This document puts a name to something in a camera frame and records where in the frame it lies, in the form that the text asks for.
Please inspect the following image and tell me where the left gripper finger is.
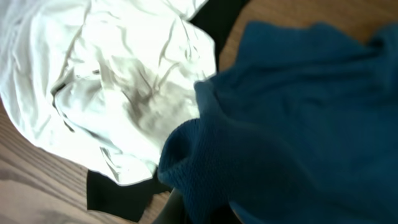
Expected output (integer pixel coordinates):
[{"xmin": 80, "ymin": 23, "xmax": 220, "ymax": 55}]
[{"xmin": 152, "ymin": 189, "xmax": 187, "ymax": 224}]

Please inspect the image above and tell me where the white shirt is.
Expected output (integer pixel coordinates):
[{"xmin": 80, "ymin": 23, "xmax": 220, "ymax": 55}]
[{"xmin": 1, "ymin": 0, "xmax": 216, "ymax": 185}]

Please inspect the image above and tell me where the black garment under pile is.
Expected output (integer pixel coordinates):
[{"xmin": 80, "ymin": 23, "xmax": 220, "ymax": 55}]
[{"xmin": 86, "ymin": 0, "xmax": 249, "ymax": 223}]

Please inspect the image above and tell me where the blue t-shirt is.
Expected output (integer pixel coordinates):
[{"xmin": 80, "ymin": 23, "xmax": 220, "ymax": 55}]
[{"xmin": 158, "ymin": 22, "xmax": 397, "ymax": 223}]

